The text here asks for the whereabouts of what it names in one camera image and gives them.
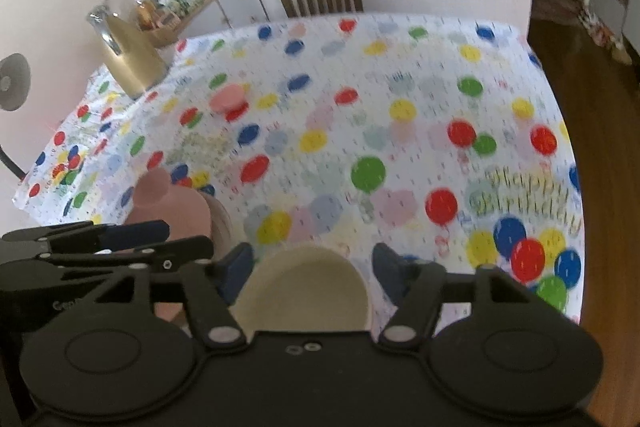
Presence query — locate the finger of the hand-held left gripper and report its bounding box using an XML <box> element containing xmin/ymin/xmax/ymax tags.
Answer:
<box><xmin>42</xmin><ymin>235</ymin><xmax>216</xmax><ymax>275</ymax></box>
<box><xmin>1</xmin><ymin>220</ymin><xmax>172</xmax><ymax>258</ymax></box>

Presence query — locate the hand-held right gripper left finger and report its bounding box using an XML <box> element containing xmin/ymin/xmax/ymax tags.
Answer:
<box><xmin>90</xmin><ymin>243</ymin><xmax>255</xmax><ymax>350</ymax></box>

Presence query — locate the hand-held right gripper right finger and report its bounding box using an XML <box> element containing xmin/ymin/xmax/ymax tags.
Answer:
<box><xmin>372</xmin><ymin>243</ymin><xmax>543</xmax><ymax>350</ymax></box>

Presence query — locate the pink bear-shaped plate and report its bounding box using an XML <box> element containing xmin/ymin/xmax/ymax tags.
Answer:
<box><xmin>124</xmin><ymin>169</ymin><xmax>212</xmax><ymax>323</ymax></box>

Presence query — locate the cream bowl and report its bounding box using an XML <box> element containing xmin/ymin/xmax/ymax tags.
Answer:
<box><xmin>234</xmin><ymin>244</ymin><xmax>372</xmax><ymax>333</ymax></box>

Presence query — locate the balloon print tablecloth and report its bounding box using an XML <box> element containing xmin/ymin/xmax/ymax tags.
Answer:
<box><xmin>12</xmin><ymin>12</ymin><xmax>584</xmax><ymax>325</ymax></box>

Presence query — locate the small pink bowl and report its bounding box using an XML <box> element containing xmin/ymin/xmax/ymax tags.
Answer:
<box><xmin>207</xmin><ymin>84</ymin><xmax>249</xmax><ymax>116</ymax></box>

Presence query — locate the beige electric kettle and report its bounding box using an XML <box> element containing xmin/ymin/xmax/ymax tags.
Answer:
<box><xmin>87</xmin><ymin>2</ymin><xmax>169</xmax><ymax>100</ymax></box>

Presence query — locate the grey electric fan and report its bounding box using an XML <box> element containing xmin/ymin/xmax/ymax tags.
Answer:
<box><xmin>0</xmin><ymin>53</ymin><xmax>32</xmax><ymax>180</ymax></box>

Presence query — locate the wicker basket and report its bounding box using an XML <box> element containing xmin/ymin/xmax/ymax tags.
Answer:
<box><xmin>131</xmin><ymin>2</ymin><xmax>182</xmax><ymax>48</ymax></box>

